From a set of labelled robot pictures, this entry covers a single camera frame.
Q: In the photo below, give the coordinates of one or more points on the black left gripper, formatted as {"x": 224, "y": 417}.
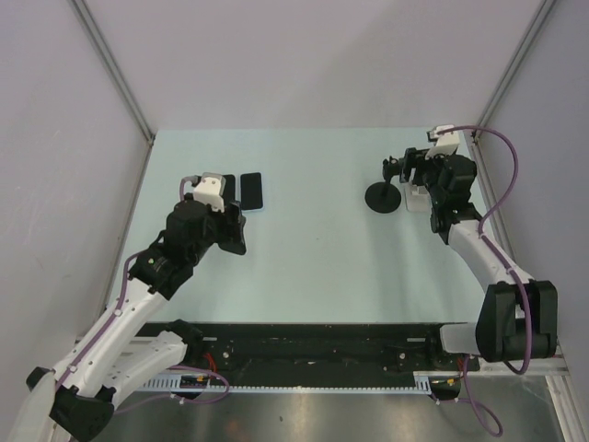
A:
{"x": 230, "y": 231}

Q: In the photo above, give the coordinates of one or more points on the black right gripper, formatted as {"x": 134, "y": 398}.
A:
{"x": 414, "y": 158}

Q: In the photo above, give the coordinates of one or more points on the black phone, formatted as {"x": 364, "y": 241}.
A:
{"x": 230, "y": 189}

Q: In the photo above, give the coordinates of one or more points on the black round-base phone stand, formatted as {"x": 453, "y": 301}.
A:
{"x": 383, "y": 197}

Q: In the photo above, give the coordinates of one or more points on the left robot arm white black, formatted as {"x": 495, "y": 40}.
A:
{"x": 83, "y": 391}

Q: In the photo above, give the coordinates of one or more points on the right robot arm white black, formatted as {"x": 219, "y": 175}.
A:
{"x": 518, "y": 317}

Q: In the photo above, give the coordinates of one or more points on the white phone stand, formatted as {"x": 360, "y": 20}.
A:
{"x": 417, "y": 198}

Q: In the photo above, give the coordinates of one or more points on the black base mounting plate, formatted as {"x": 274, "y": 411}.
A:
{"x": 319, "y": 354}

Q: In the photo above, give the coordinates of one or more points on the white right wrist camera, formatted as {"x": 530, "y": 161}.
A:
{"x": 445, "y": 140}

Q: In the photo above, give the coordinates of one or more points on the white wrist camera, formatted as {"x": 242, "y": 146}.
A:
{"x": 210, "y": 190}
{"x": 445, "y": 140}

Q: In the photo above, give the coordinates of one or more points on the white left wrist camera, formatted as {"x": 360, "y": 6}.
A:
{"x": 210, "y": 190}

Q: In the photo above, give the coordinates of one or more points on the aluminium rail right side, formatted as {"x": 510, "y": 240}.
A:
{"x": 499, "y": 221}

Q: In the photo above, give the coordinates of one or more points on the aluminium corner post right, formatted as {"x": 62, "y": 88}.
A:
{"x": 524, "y": 47}

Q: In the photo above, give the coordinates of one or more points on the aluminium corner post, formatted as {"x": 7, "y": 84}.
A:
{"x": 98, "y": 41}
{"x": 524, "y": 47}

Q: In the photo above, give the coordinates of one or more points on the white slotted cable duct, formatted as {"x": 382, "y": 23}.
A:
{"x": 191, "y": 383}

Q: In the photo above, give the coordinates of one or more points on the aluminium corner post left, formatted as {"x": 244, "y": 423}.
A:
{"x": 98, "y": 41}

